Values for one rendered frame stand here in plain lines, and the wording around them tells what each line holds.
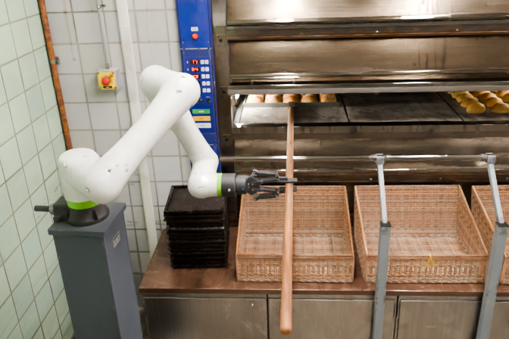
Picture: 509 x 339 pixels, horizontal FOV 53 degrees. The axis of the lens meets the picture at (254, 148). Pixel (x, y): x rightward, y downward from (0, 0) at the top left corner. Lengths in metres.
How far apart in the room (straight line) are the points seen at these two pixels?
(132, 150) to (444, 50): 1.61
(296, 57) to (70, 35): 1.12
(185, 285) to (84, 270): 0.71
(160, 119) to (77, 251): 0.55
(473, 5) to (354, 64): 0.59
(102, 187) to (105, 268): 0.37
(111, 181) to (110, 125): 1.18
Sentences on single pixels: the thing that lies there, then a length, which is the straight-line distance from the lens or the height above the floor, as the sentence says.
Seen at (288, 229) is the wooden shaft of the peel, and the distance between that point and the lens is 1.71.
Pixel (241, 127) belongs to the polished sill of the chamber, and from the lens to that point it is 2.66.
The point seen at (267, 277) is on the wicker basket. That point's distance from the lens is 2.49.
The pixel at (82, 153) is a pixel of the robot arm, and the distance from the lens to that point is 1.79.
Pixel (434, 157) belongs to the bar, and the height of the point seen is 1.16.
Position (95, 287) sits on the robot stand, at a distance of 1.97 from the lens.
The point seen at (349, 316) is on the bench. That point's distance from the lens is 2.58.
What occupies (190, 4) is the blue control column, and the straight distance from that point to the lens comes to 2.51.
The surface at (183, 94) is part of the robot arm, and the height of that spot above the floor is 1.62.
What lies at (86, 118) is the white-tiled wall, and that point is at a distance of 2.84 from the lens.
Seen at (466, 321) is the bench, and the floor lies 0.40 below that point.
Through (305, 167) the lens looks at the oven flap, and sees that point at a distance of 2.72.
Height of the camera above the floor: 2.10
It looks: 23 degrees down
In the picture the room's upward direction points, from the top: 2 degrees counter-clockwise
